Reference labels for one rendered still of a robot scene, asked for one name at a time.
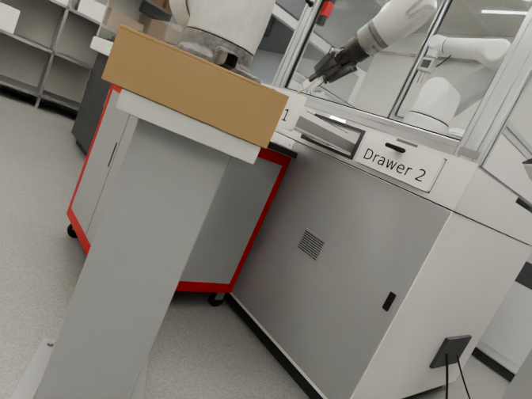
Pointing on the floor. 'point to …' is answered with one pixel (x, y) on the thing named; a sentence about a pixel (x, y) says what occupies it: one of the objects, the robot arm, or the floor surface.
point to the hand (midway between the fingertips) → (312, 82)
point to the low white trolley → (195, 279)
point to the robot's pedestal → (134, 256)
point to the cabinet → (369, 282)
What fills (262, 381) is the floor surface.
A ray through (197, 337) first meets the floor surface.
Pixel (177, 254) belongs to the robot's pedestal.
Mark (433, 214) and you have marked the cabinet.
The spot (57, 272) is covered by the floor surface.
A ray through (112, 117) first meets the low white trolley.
